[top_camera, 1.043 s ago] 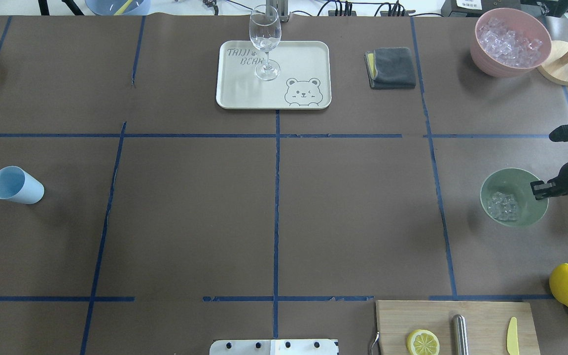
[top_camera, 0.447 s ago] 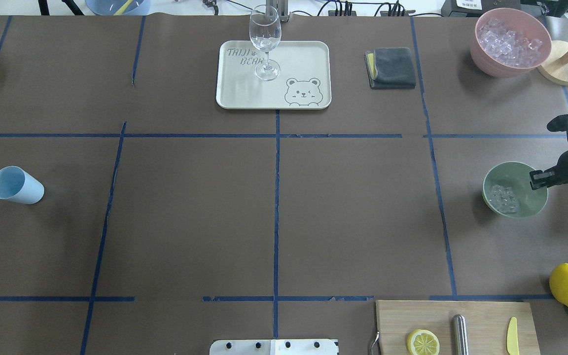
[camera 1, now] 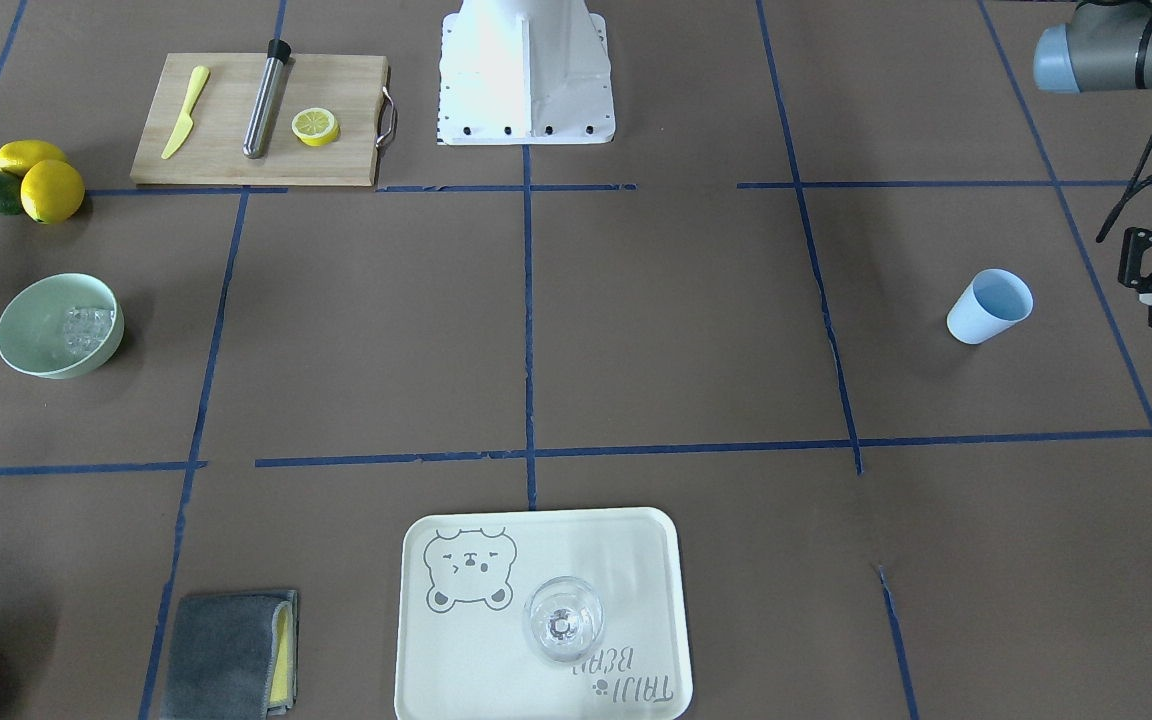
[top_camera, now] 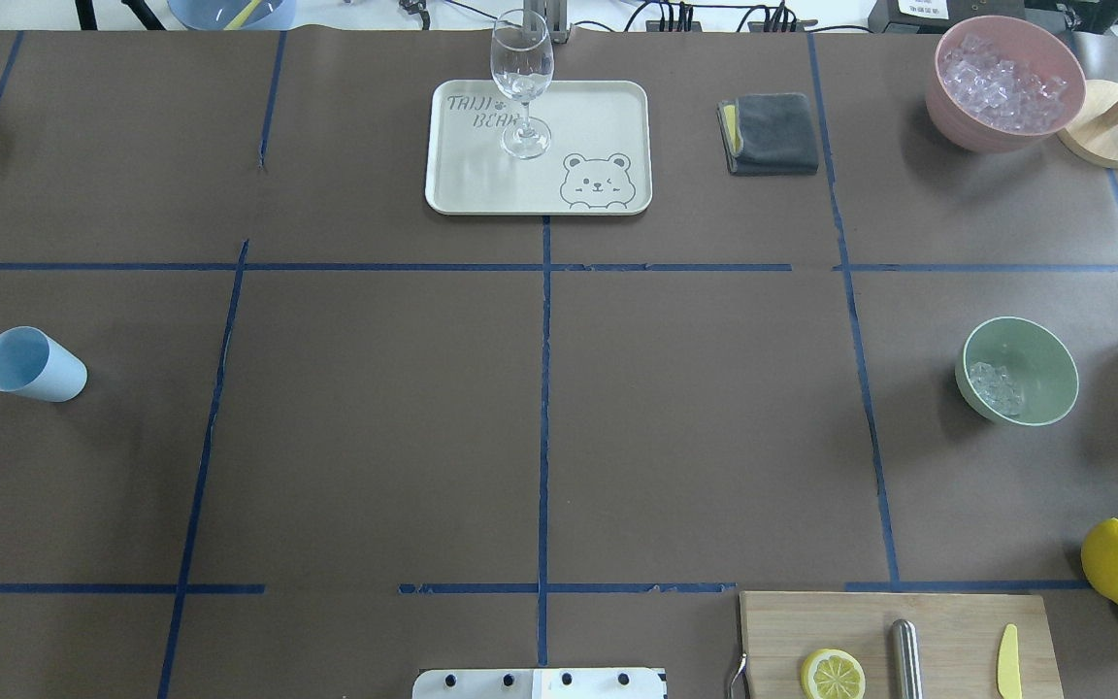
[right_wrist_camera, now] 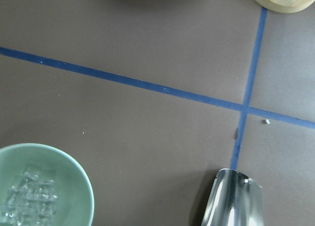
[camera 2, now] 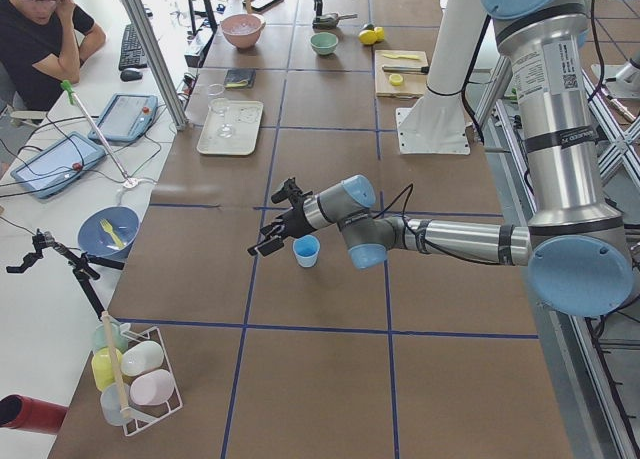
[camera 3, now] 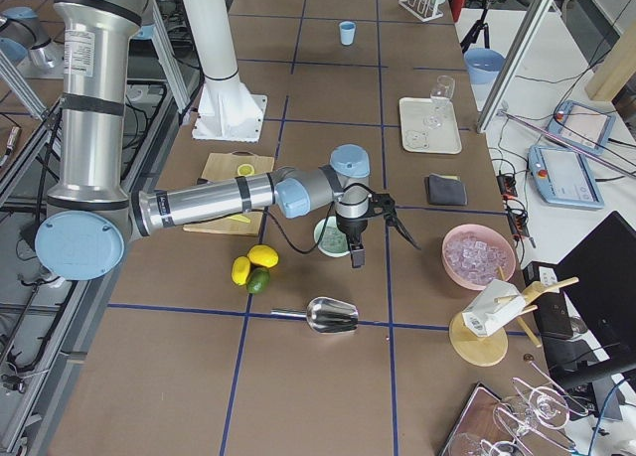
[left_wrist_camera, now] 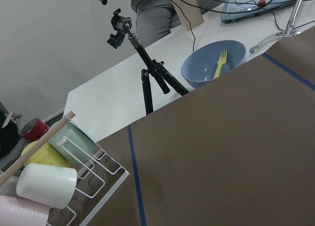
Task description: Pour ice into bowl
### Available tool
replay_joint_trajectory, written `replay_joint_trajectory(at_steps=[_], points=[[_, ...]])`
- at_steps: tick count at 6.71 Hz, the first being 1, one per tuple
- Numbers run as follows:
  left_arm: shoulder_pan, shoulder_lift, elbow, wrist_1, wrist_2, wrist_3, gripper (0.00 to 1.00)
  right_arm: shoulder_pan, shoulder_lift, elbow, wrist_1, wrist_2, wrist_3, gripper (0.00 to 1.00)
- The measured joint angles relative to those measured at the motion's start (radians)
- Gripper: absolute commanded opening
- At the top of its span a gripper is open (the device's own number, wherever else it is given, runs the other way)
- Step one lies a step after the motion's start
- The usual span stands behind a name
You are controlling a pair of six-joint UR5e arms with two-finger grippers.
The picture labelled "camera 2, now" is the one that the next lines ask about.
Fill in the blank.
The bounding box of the light blue plastic cup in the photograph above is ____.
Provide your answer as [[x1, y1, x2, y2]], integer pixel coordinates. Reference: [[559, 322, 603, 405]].
[[292, 235, 320, 268]]

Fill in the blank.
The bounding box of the mint green bowl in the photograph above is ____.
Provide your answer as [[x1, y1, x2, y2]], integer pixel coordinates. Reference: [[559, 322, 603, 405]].
[[310, 32, 339, 56]]

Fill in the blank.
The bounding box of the metal ice scoop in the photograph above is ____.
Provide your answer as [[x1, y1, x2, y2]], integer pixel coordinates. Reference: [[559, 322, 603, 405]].
[[312, 13, 358, 30]]

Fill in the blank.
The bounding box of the pink bowl of ice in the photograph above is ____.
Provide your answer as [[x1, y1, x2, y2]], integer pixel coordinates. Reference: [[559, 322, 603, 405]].
[[220, 14, 266, 49]]

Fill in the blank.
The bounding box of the large blue bowl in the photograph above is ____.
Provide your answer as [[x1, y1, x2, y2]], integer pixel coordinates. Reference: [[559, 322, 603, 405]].
[[77, 206, 140, 261]]

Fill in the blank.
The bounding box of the yellow lemon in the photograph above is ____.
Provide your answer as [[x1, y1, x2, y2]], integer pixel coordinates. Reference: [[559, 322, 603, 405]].
[[374, 26, 386, 42], [358, 29, 378, 46]]

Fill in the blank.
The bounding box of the half lemon slice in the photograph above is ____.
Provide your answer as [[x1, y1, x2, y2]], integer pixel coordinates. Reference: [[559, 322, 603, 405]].
[[388, 73, 404, 87]]

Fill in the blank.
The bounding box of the yellow plastic knife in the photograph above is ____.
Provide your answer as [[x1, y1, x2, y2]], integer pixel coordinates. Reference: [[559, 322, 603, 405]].
[[381, 53, 422, 61]]

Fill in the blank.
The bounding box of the cream bear tray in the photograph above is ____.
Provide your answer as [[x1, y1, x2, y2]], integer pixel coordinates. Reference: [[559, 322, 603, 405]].
[[196, 99, 264, 156]]

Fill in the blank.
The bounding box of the grey folded cloth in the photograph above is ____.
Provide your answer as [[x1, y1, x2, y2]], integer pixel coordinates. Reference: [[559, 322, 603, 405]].
[[223, 68, 256, 89]]

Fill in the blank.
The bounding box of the wooden cutting board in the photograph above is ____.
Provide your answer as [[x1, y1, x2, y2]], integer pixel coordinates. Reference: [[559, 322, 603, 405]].
[[374, 50, 429, 98]]

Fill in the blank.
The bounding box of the clear wine glass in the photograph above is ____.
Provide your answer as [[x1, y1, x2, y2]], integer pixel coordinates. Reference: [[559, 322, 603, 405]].
[[207, 83, 235, 138]]

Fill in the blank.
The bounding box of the metal clamp rod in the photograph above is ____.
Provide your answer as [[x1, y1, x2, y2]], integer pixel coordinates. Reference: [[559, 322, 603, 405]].
[[61, 80, 157, 205]]

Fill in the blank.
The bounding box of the yellow plastic fork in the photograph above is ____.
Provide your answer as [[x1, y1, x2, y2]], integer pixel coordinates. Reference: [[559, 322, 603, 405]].
[[100, 218, 125, 250]]

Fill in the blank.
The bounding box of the white cup on rack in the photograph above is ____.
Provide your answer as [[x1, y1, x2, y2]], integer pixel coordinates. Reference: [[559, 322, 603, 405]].
[[120, 340, 164, 377]]

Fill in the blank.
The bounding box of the green cup behind rack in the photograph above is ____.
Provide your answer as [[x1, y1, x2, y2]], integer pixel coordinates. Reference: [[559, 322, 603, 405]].
[[91, 321, 130, 354]]

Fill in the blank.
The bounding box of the far blue teach pendant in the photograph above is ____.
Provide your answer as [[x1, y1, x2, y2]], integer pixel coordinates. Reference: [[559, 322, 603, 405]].
[[96, 93, 159, 144]]

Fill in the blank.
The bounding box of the blue teach pendant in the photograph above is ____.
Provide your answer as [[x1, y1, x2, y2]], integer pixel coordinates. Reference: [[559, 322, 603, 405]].
[[96, 93, 159, 144], [10, 132, 106, 199]]

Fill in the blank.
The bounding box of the pale pink cup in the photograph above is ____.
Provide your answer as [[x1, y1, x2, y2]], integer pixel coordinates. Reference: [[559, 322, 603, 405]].
[[130, 369, 175, 406]]

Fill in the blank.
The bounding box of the black computer keyboard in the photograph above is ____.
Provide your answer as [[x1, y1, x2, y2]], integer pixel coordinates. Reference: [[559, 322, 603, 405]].
[[118, 24, 148, 71]]

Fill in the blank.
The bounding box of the yellow cup on rack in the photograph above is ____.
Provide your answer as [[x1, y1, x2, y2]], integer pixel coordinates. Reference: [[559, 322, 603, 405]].
[[91, 347, 115, 391]]

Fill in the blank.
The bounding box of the black computer mouse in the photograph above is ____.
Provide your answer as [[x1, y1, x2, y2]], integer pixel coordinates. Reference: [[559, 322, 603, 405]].
[[120, 68, 143, 82]]

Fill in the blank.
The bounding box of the pale blue cup on rack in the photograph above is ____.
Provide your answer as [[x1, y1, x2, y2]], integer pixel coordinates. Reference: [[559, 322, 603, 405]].
[[100, 383, 131, 426]]

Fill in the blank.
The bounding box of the near blue teach pendant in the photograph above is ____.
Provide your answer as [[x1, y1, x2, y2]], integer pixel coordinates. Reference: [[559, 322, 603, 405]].
[[10, 132, 106, 199]]

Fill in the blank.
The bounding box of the seated person black shirt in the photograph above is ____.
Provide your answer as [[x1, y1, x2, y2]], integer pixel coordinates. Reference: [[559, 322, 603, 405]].
[[1, 0, 106, 111]]

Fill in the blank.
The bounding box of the red fire extinguisher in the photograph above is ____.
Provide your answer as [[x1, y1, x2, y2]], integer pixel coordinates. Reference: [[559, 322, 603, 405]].
[[1, 394, 68, 435]]

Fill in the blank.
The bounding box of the black handled steel knife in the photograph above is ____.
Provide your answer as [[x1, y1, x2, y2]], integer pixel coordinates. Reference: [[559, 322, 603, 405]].
[[381, 65, 430, 75]]

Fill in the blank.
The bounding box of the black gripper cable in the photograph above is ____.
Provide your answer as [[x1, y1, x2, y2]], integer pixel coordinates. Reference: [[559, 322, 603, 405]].
[[372, 181, 436, 250]]

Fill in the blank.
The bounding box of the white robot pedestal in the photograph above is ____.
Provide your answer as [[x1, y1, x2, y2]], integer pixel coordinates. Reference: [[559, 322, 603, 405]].
[[397, 0, 487, 155]]

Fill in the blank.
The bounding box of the black camera tripod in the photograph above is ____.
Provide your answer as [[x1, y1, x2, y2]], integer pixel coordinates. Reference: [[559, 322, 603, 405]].
[[5, 229, 126, 321]]

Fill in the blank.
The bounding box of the aluminium frame post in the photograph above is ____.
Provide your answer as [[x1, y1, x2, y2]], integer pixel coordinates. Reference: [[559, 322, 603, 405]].
[[121, 0, 188, 131]]

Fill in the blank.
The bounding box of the white wire cup rack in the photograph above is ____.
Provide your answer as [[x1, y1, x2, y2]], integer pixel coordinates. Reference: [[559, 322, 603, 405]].
[[91, 312, 183, 437]]

